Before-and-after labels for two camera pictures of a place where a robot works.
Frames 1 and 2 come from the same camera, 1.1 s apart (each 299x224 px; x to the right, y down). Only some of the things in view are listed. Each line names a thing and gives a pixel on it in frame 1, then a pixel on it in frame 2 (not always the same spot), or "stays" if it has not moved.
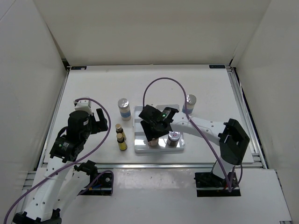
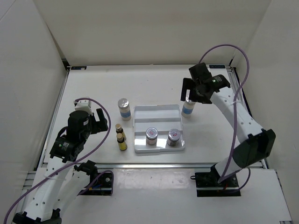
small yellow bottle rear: x=119 y=129 stays
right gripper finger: x=151 y=133 -> x=188 y=83
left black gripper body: x=90 y=129 stays
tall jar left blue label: x=123 y=104 stays
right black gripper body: x=154 y=125 -> x=204 y=99
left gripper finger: x=101 y=125 stays
